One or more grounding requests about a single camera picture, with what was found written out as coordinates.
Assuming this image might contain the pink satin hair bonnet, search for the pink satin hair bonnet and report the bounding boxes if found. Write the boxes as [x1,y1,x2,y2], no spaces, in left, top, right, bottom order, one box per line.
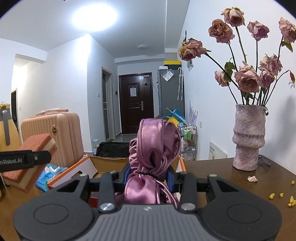
[124,118,182,205]

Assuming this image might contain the pink ribbed suitcase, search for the pink ribbed suitcase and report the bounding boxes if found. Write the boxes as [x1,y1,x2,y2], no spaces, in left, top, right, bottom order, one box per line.
[21,109,84,168]

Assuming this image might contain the scattered yellow flower buds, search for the scattered yellow flower buds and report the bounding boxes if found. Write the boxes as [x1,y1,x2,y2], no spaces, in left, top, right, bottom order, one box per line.
[268,192,296,207]

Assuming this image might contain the grey interior door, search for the grey interior door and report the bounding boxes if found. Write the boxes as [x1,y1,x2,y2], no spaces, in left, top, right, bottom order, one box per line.
[102,66,115,141]

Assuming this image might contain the pink textured vase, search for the pink textured vase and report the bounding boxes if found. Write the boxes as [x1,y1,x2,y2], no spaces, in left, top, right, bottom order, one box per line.
[232,104,266,171]

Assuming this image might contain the dried pink rose bouquet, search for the dried pink rose bouquet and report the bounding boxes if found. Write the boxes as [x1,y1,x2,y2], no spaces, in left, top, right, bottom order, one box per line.
[178,7,296,106]

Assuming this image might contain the folded white umbrella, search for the folded white umbrella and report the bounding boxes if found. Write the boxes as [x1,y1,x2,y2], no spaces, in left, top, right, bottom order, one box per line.
[178,68,184,100]

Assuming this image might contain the yellow black box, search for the yellow black box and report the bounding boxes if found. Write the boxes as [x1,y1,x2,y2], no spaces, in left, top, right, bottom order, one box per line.
[164,60,182,69]

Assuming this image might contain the dark brown entrance door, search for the dark brown entrance door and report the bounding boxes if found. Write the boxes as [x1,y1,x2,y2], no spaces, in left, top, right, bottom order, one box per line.
[119,72,154,135]

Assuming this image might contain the black bag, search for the black bag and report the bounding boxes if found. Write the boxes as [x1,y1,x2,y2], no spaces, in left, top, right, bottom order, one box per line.
[95,142,130,158]

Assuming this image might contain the bright ceiling light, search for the bright ceiling light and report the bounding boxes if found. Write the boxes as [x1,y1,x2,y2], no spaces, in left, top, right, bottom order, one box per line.
[72,5,118,32]

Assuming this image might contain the blue tissue pack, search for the blue tissue pack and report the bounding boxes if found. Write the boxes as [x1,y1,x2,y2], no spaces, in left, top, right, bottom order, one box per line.
[35,164,68,192]

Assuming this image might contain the purple wall decoration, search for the purple wall decoration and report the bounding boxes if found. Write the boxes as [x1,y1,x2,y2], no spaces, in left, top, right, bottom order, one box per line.
[188,101,199,127]

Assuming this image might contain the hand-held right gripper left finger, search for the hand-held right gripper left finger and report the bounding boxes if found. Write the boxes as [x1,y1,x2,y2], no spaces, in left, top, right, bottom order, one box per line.
[57,166,130,213]

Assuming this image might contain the blue and yellow bags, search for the blue and yellow bags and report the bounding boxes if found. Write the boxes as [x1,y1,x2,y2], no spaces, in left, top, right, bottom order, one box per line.
[161,108,189,128]

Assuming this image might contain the dark wiry object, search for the dark wiry object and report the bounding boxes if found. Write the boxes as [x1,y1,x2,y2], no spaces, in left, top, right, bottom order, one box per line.
[258,155,271,167]

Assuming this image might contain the pink layered sponge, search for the pink layered sponge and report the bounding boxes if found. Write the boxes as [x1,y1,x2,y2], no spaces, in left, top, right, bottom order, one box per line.
[2,134,58,194]

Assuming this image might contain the red orange cardboard box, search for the red orange cardboard box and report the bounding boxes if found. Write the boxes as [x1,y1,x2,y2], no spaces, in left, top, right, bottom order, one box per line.
[47,155,186,209]

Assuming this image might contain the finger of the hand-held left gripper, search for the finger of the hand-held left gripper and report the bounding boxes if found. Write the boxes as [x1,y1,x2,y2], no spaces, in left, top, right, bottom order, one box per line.
[31,151,52,166]

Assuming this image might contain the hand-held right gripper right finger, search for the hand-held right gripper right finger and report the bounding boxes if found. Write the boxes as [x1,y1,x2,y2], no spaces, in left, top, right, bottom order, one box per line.
[166,168,240,212]

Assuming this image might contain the grey refrigerator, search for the grey refrigerator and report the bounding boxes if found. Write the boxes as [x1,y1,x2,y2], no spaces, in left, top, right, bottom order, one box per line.
[158,68,185,117]

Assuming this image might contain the wire cart with bottles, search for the wire cart with bottles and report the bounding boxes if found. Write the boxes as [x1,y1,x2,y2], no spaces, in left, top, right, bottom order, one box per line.
[178,125,197,161]

